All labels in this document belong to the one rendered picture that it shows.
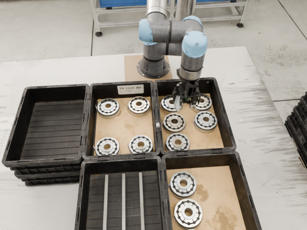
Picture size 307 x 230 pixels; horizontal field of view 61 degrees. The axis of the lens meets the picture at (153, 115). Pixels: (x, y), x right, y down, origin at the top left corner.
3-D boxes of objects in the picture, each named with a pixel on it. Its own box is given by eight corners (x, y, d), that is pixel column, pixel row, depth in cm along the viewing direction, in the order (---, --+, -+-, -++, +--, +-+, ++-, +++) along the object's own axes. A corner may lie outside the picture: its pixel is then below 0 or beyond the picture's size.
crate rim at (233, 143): (153, 83, 124) (153, 80, 122) (214, 80, 126) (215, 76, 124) (160, 157, 100) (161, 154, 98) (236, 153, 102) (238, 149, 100)
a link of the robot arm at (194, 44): (207, 28, 81) (209, 45, 76) (202, 55, 90) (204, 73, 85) (182, 28, 81) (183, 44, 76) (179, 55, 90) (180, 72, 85)
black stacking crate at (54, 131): (34, 103, 129) (25, 87, 120) (93, 100, 131) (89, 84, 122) (14, 177, 106) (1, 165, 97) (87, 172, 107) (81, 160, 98)
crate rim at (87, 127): (90, 86, 123) (89, 83, 121) (153, 83, 124) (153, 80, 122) (82, 162, 99) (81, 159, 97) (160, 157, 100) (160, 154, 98)
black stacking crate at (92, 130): (94, 100, 131) (90, 84, 122) (152, 96, 132) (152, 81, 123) (88, 172, 107) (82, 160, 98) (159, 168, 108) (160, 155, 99)
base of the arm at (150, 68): (137, 61, 151) (137, 46, 143) (162, 58, 154) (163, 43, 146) (143, 78, 142) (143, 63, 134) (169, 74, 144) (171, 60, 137)
